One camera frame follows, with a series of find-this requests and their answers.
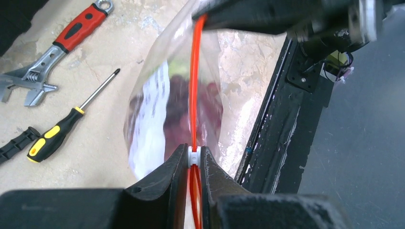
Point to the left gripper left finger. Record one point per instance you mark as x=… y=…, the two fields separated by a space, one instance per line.
x=95 y=205

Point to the adjustable wrench red handle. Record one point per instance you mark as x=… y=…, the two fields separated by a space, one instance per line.
x=34 y=76

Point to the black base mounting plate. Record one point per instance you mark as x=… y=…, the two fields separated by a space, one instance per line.
x=280 y=141

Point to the light red grape bunch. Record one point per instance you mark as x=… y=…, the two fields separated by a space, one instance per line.
x=160 y=117

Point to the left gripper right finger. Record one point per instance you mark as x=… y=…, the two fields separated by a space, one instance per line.
x=227 y=205

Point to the yellow black screwdriver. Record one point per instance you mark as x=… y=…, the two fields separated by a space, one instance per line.
x=49 y=142

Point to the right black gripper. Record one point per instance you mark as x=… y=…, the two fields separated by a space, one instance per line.
x=304 y=20

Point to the black hammer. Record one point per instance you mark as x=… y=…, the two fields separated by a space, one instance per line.
x=18 y=144

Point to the clear zip top bag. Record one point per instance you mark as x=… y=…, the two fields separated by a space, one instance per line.
x=194 y=54

